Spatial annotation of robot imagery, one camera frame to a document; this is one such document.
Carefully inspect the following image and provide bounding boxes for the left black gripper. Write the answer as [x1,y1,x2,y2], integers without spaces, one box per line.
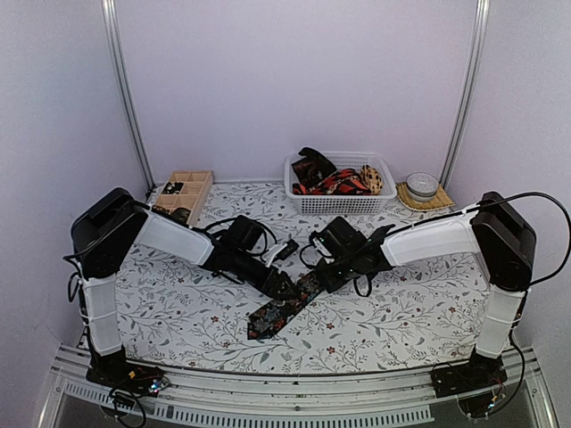
[231,251,300,301]

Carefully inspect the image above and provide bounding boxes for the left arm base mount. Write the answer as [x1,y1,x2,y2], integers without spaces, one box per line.
[86,348,170,397]

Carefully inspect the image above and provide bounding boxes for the rolled tie with white dots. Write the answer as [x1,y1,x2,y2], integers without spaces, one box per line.
[161,181,185,195]

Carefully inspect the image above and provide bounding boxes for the right aluminium frame post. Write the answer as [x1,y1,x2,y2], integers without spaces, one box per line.
[440,0,491,189]

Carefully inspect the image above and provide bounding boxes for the red black tie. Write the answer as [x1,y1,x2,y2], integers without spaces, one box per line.
[292,169,371,196]

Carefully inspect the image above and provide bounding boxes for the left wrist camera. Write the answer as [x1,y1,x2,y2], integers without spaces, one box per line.
[261,239,299,268]

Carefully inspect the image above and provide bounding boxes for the floral tablecloth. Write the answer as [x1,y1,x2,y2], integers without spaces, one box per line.
[87,181,512,375]

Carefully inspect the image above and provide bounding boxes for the front aluminium rail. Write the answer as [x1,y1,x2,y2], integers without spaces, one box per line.
[37,342,559,428]

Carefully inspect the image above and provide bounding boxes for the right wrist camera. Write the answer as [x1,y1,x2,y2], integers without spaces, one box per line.
[309,232,333,259]

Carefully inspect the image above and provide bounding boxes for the white plastic basket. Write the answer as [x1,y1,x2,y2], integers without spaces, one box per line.
[284,152,397,215]

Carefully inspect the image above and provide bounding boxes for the dark patterned tie in basket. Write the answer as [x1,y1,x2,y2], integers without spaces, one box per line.
[292,147,336,187]

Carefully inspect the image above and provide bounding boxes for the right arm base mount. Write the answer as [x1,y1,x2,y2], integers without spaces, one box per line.
[430,351,508,398]

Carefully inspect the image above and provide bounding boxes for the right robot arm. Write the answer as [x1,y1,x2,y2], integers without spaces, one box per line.
[310,192,536,389]

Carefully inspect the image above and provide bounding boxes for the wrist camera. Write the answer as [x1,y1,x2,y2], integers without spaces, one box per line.
[261,239,299,268]
[309,232,333,259]

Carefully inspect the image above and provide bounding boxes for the ceramic bowl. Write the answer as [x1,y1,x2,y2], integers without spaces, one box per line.
[405,172,440,202]

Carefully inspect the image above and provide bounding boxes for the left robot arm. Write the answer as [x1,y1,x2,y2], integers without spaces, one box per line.
[63,187,295,387]

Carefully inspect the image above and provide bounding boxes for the rolled dark tie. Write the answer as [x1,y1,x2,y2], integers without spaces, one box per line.
[170,207,191,225]

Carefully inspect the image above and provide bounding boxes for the bamboo coaster mat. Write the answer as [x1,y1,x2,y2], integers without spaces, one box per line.
[395,182,455,211]

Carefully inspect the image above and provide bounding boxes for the aluminium frame post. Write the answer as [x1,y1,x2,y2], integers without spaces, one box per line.
[101,0,156,193]
[440,0,491,189]

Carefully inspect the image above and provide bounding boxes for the yellow spotted tie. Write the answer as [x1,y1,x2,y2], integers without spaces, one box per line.
[360,165,384,195]

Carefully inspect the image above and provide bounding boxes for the left aluminium frame post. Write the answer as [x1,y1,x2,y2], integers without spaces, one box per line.
[101,0,156,193]

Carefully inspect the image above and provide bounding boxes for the wooden compartment box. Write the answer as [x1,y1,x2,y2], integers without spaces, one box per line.
[152,170,213,226]

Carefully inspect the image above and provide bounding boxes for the dark floral tie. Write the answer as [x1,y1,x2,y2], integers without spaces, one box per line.
[247,273,324,340]

